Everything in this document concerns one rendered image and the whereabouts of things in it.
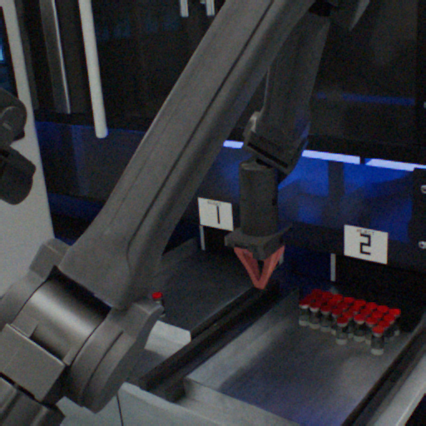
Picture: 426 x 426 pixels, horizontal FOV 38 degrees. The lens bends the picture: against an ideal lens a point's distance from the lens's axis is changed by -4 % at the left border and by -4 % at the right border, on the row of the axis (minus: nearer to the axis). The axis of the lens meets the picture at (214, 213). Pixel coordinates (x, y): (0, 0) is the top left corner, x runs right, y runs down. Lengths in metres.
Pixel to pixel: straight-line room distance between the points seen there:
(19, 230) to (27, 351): 1.14
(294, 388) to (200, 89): 0.65
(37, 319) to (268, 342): 0.70
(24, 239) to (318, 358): 0.83
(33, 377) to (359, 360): 0.71
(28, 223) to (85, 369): 1.16
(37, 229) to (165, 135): 1.19
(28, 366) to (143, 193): 0.15
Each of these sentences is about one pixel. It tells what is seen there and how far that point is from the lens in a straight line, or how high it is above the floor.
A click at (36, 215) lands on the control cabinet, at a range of 1.62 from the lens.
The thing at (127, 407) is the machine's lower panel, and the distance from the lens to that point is 1.89.
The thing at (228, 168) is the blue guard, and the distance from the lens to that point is 1.26.
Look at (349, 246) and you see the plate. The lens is 1.17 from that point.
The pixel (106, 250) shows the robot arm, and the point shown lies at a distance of 0.46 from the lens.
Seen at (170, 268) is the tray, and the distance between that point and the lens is 1.42.
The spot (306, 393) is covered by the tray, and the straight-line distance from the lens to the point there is 1.00.
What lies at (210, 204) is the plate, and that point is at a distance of 1.32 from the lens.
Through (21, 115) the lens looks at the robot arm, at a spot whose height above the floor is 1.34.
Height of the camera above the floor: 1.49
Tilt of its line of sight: 21 degrees down
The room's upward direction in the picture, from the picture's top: 5 degrees counter-clockwise
